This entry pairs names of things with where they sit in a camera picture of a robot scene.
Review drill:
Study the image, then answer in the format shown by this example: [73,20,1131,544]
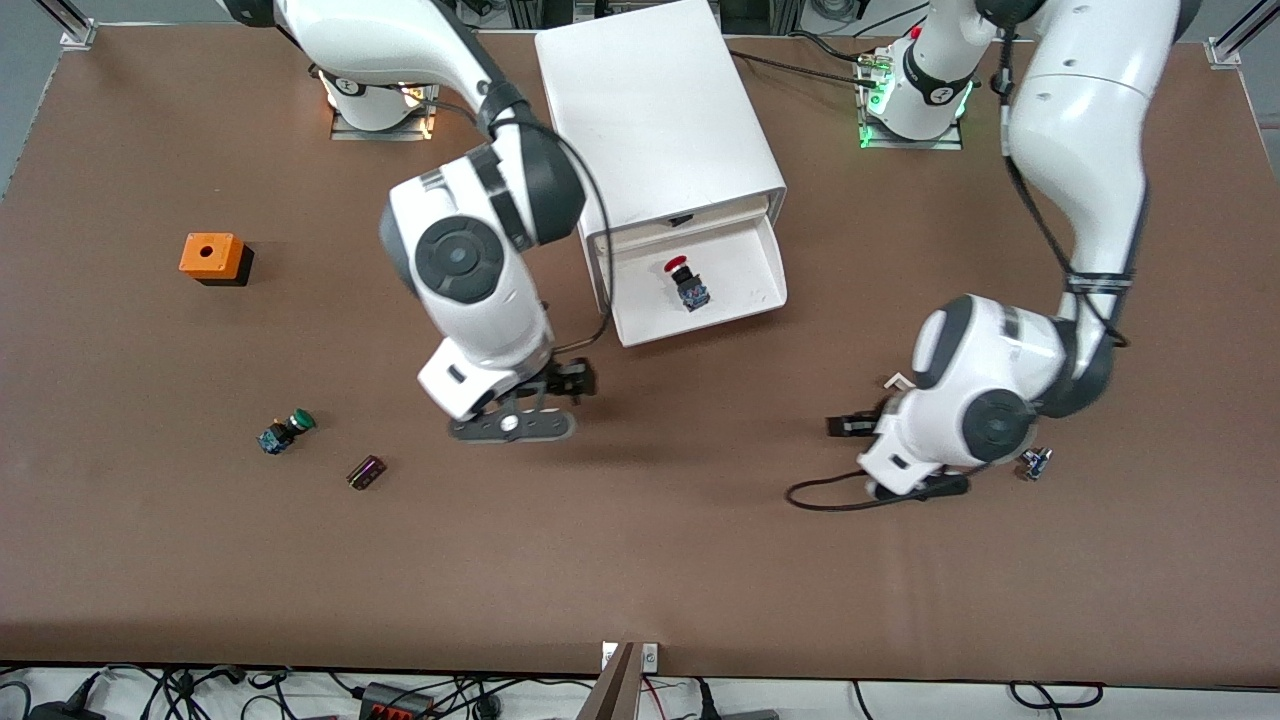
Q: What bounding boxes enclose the black power strip red switches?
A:
[358,682,437,720]

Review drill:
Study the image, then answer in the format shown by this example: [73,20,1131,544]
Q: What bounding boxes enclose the black cable behind cabinet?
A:
[728,30,886,91]

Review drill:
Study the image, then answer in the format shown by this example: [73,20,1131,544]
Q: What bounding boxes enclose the green push button switch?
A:
[257,408,317,457]

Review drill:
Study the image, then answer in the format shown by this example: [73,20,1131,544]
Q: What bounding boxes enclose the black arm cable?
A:
[430,95,614,351]
[786,30,1131,513]

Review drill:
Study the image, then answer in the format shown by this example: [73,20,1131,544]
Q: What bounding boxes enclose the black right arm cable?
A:
[430,95,614,351]

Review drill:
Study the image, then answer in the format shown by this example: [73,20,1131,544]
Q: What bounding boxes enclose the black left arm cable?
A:
[786,30,1131,513]

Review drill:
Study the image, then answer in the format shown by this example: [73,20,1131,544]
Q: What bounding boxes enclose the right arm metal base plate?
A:
[330,85,443,142]

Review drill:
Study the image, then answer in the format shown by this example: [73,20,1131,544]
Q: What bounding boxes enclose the white drawer cabinet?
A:
[535,0,787,314]

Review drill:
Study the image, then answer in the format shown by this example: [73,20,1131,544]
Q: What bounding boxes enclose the red push button switch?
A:
[663,257,712,314]

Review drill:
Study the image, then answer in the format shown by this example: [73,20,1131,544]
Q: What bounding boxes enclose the white drawer with black handle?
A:
[597,212,789,349]
[590,193,772,253]

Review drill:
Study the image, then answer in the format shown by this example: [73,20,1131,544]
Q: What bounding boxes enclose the grey camera stand post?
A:
[575,642,641,720]

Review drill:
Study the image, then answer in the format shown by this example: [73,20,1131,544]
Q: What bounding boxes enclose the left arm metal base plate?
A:
[858,50,966,152]

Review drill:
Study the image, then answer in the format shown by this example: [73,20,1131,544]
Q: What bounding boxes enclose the black looped floor cable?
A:
[1008,680,1106,710]

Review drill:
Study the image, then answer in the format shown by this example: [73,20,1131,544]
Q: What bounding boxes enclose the orange box with black base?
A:
[178,233,254,288]

